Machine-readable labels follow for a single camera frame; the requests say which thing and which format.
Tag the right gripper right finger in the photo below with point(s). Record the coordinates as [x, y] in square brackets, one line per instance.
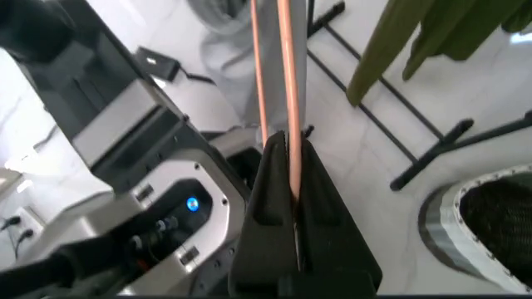
[332, 249]

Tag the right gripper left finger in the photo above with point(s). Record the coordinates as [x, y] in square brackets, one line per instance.
[266, 232]

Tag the pink clothes hanger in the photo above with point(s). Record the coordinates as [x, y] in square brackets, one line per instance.
[291, 83]

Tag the pale grey garment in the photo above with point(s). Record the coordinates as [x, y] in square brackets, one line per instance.
[232, 54]

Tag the green garment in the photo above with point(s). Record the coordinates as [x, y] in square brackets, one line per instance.
[386, 41]

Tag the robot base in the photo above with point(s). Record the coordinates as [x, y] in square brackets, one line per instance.
[112, 120]

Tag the white laundry basket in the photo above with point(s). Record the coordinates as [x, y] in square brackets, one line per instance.
[457, 241]

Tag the black clothes rack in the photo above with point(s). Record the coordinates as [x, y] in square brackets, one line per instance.
[440, 145]

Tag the black power adapter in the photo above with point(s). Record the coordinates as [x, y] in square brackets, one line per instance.
[156, 62]

